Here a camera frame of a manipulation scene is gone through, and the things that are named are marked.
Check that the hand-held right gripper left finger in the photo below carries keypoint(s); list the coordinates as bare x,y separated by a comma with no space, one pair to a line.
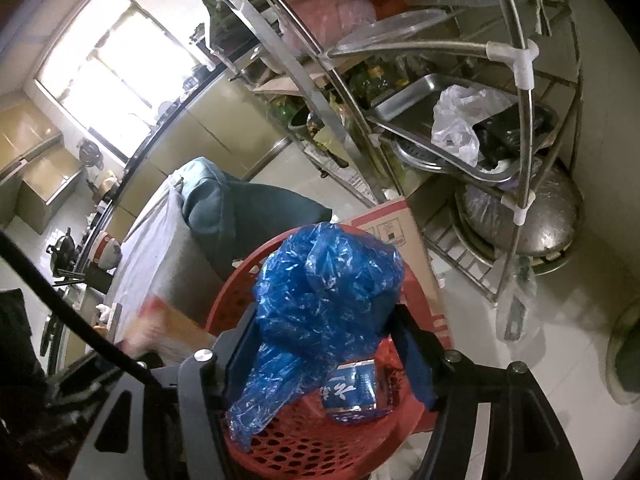
243,360

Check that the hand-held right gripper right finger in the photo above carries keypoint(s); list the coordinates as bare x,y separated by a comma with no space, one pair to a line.
415,360

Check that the small beige cardboard box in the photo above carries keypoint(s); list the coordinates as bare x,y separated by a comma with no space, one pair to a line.
175,330

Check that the red plastic basket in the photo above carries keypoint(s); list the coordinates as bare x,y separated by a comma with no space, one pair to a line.
300,440

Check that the blue plastic bag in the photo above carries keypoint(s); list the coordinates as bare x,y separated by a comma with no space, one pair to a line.
320,290

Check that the blue and white packet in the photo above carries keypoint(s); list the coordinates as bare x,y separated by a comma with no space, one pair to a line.
350,390

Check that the clear plastic bag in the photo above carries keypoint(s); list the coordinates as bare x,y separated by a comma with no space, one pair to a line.
517,305

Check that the cardboard box with red print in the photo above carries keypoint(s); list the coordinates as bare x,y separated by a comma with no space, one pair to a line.
400,230

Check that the grey tablecloth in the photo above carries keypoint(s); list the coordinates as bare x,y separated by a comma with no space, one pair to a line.
155,260

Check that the teal cloth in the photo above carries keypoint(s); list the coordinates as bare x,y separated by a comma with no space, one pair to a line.
240,210

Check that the round steel basin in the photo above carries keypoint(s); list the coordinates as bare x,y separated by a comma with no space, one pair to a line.
545,225

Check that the pale green round basin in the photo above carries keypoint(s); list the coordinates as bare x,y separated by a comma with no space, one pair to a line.
625,355

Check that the black cooking pot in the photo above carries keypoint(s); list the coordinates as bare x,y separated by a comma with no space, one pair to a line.
61,247

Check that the white plastic bag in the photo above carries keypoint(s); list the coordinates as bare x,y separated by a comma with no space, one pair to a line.
455,120

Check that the black plastic bag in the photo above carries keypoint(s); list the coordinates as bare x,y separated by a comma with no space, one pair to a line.
515,130

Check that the small desk fan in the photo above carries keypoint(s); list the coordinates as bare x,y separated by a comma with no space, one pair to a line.
90,154

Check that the metal tray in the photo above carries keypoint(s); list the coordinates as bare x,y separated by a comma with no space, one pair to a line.
410,95

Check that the metal storage rack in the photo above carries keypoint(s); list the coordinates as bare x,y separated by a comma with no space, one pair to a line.
523,110

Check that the kitchen window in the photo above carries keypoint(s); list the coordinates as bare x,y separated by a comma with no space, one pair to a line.
100,75

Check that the clear plastic lid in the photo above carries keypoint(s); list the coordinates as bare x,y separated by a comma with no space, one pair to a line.
390,30

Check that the pink plastic bag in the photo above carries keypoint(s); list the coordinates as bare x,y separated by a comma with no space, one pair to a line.
330,10

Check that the beige wall cabinets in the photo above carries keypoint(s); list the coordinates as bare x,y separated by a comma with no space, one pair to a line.
35,170

